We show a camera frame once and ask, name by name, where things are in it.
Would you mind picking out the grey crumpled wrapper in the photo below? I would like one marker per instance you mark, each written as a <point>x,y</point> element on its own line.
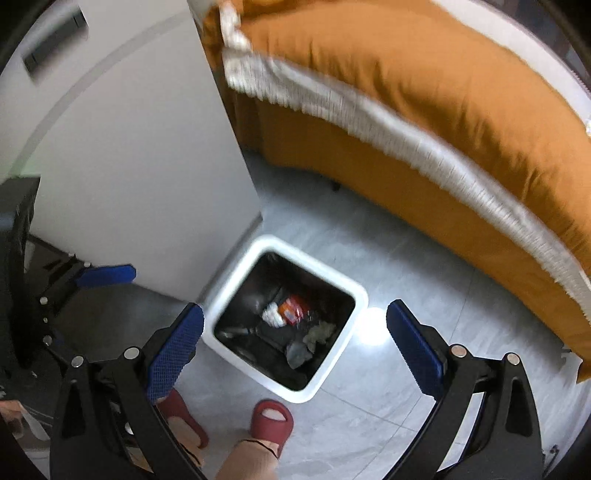
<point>299,355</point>
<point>321,333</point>

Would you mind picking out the red snack packet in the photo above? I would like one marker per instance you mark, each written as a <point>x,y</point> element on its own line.
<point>295,308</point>

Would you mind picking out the person's leg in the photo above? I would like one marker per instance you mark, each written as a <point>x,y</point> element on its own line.
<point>190,438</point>
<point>247,461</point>

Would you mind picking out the red slipper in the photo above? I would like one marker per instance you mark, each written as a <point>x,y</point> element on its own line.
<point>182,408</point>
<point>272,427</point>

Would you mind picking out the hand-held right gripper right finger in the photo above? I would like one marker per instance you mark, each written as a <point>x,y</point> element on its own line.
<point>415,350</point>

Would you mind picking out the person's left leg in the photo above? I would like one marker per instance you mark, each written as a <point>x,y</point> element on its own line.
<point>190,438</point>

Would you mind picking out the white crumpled tissue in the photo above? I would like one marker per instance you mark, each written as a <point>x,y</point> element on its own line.
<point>273,316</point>

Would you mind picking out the person's right leg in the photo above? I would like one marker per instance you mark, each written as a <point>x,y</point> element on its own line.
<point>247,461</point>

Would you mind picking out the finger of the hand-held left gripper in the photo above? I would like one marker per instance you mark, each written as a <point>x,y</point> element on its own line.
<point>106,275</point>

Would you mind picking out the orange bed blanket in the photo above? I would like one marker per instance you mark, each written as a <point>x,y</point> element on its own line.
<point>392,60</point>

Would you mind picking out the white square trash bin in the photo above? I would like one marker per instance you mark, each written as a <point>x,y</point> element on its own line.
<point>217,309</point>

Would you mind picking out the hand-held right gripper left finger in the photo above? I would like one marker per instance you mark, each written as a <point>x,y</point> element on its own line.
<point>178,350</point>

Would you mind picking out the white desk side panel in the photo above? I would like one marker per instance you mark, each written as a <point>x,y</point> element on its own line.
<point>138,161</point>

